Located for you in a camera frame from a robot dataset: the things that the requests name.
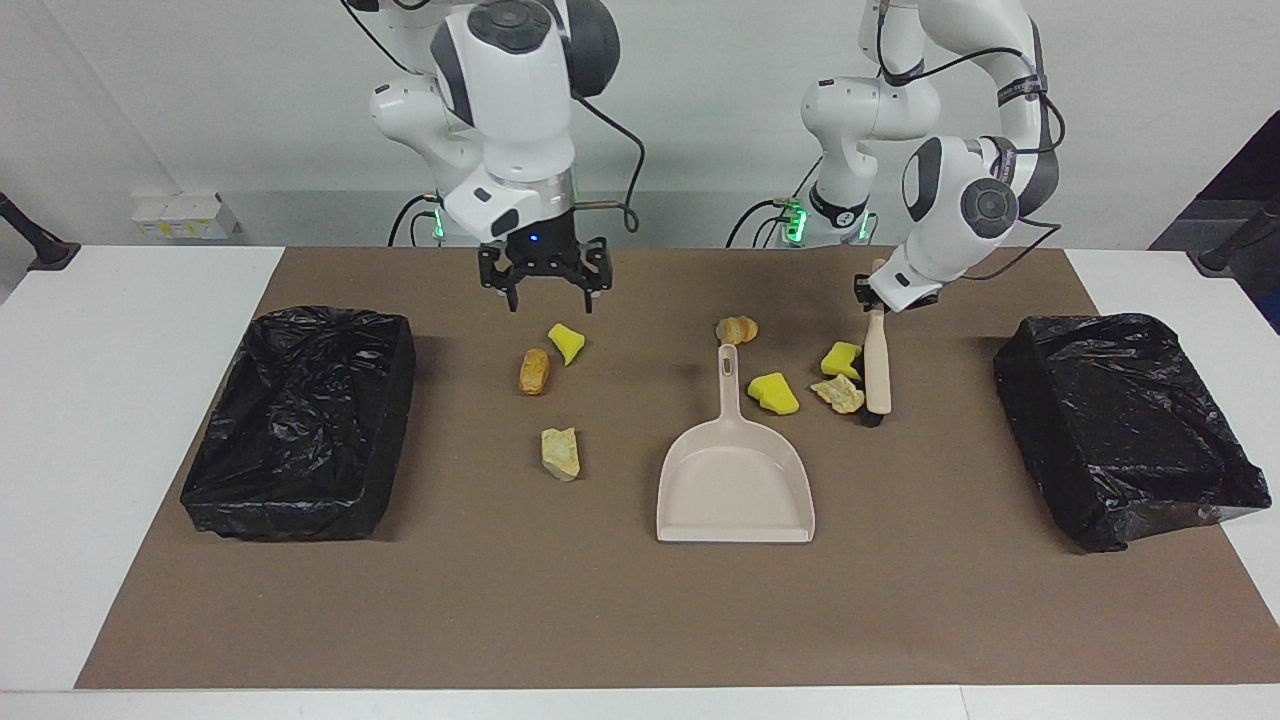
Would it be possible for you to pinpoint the brown table mat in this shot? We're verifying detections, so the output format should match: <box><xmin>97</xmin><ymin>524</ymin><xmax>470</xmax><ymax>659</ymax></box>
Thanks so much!
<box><xmin>75</xmin><ymin>247</ymin><xmax>1280</xmax><ymax>691</ymax></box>

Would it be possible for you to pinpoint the beige plastic dustpan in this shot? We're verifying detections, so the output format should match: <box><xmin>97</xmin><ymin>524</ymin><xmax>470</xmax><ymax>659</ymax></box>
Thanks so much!
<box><xmin>656</xmin><ymin>344</ymin><xmax>816</xmax><ymax>546</ymax></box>

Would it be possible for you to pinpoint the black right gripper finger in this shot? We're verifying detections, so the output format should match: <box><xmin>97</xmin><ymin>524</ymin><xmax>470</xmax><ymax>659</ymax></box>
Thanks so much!
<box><xmin>578</xmin><ymin>238</ymin><xmax>613</xmax><ymax>314</ymax></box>
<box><xmin>478</xmin><ymin>245</ymin><xmax>519</xmax><ymax>313</ymax></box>

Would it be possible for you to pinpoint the bin lined with black bag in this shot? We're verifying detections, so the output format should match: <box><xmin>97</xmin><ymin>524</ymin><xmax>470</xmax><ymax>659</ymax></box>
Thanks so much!
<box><xmin>993</xmin><ymin>313</ymin><xmax>1273</xmax><ymax>554</ymax></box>
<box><xmin>180</xmin><ymin>306</ymin><xmax>417</xmax><ymax>543</ymax></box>

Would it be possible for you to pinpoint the wooden brush with black bristles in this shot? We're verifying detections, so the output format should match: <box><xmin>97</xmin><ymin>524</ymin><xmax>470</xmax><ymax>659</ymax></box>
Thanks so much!
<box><xmin>862</xmin><ymin>260</ymin><xmax>893</xmax><ymax>429</ymax></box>

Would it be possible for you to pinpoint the pale crumbly bread chunk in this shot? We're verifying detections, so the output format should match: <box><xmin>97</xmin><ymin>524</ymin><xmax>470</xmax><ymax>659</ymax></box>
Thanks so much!
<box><xmin>810</xmin><ymin>375</ymin><xmax>866</xmax><ymax>415</ymax></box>

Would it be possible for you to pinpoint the black stand pole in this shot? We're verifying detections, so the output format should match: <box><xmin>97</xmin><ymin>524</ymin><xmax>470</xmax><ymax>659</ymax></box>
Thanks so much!
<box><xmin>1197</xmin><ymin>197</ymin><xmax>1280</xmax><ymax>276</ymax></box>
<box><xmin>0</xmin><ymin>190</ymin><xmax>81</xmax><ymax>272</ymax></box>

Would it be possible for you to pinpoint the white box on floor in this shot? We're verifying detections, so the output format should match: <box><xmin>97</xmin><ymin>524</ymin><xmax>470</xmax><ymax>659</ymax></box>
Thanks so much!
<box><xmin>132</xmin><ymin>192</ymin><xmax>239</xmax><ymax>242</ymax></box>

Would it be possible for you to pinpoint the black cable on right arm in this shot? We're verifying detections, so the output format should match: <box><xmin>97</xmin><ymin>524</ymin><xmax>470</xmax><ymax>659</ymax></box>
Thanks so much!
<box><xmin>340</xmin><ymin>0</ymin><xmax>643</xmax><ymax>235</ymax></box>

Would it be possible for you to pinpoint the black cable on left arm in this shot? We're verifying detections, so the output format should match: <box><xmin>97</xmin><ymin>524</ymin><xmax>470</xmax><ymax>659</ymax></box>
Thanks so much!
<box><xmin>875</xmin><ymin>0</ymin><xmax>1066</xmax><ymax>281</ymax></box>

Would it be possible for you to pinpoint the large yellow sponge piece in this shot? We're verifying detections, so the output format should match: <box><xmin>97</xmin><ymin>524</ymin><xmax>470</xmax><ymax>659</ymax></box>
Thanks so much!
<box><xmin>747</xmin><ymin>372</ymin><xmax>801</xmax><ymax>417</ymax></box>

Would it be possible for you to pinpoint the pale cream bread chunk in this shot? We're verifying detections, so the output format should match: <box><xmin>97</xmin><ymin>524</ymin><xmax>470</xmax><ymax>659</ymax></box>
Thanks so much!
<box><xmin>541</xmin><ymin>427</ymin><xmax>582</xmax><ymax>483</ymax></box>

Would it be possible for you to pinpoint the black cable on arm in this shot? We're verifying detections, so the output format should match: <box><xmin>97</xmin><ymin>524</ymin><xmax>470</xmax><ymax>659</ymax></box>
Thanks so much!
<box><xmin>875</xmin><ymin>0</ymin><xmax>1066</xmax><ymax>281</ymax></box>
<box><xmin>340</xmin><ymin>0</ymin><xmax>643</xmax><ymax>235</ymax></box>

